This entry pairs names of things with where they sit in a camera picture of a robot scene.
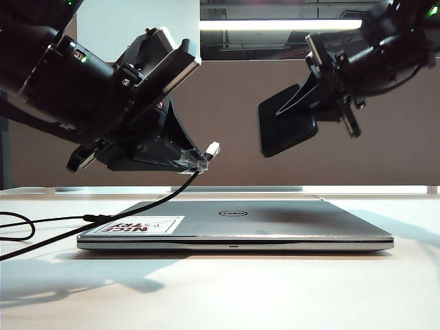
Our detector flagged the black laptop power cable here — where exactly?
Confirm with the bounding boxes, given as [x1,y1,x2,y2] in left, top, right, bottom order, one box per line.
[0,212,113,242]

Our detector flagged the white Nice Try sticker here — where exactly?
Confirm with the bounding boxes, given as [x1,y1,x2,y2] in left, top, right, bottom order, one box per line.
[92,215,186,235]

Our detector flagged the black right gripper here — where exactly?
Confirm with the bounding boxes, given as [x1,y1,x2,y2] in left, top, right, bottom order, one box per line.
[276,33,366,140]

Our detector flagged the white ceiling light strip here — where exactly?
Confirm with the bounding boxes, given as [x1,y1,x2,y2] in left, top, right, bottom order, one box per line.
[199,19,364,31]

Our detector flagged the grey bar under partition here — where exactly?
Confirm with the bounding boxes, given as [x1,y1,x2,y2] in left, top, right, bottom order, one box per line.
[170,186,305,193]

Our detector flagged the silver Dell laptop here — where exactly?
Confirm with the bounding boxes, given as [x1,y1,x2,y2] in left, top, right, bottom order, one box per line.
[76,201,395,252]

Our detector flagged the black charging cable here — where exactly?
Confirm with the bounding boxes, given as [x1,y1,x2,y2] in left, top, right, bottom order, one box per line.
[0,140,221,261]

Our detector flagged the black smartphone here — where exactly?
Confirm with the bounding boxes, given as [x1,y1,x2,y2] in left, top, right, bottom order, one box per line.
[258,83,320,158]

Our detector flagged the brown desk partition panel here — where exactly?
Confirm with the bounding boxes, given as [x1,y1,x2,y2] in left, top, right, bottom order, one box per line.
[6,60,440,188]

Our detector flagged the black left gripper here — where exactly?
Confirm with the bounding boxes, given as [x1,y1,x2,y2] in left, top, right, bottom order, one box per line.
[66,38,210,175]

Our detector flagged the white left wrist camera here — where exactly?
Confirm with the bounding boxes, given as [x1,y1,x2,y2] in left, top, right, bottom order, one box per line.
[118,27,182,82]

